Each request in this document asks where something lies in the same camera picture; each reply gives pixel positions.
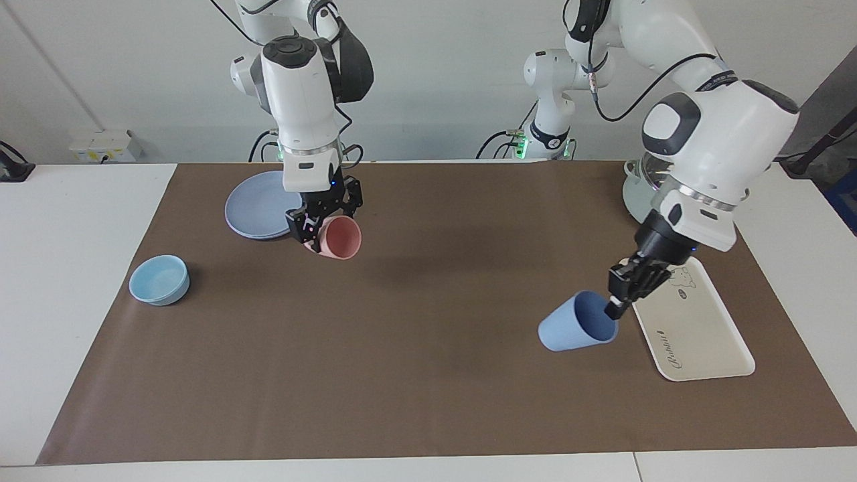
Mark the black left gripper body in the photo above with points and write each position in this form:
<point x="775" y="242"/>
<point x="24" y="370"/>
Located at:
<point x="663" y="241"/>

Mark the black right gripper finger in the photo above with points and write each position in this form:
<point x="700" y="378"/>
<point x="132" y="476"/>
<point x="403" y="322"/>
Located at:
<point x="304" y="231"/>
<point x="351" y="197"/>

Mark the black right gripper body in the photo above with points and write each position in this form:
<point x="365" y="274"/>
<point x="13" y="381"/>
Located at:
<point x="325" y="197"/>

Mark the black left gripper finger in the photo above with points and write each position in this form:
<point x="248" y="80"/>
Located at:
<point x="622" y="288"/>
<point x="659" y="278"/>

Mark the pink plastic cup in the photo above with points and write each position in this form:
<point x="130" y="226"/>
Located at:
<point x="341" y="237"/>

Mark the blue plastic cup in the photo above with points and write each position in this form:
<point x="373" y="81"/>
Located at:
<point x="572" y="328"/>

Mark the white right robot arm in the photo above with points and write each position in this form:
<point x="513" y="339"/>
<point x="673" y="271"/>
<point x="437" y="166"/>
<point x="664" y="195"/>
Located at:
<point x="298" y="100"/>

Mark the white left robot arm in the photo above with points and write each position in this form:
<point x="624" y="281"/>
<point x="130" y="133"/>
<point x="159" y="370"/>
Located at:
<point x="723" y="134"/>

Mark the cream rabbit print tray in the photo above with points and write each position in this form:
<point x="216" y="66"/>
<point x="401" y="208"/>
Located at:
<point x="703" y="335"/>

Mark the pale blue round plate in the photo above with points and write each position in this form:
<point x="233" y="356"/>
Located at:
<point x="258" y="207"/>

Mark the light blue small bowl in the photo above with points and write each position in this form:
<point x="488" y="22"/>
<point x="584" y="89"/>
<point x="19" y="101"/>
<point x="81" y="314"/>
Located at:
<point x="157" y="281"/>

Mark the brown table mat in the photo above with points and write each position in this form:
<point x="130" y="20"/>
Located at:
<point x="428" y="335"/>

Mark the black stand base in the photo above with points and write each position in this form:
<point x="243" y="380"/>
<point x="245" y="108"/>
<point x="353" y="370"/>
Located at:
<point x="803" y="161"/>

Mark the blue crate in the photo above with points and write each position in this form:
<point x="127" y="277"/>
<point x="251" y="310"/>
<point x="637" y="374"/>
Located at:
<point x="845" y="201"/>

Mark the white wall power strip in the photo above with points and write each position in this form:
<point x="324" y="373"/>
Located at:
<point x="100" y="146"/>

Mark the black clamp mount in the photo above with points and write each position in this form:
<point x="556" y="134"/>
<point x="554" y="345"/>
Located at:
<point x="13" y="171"/>

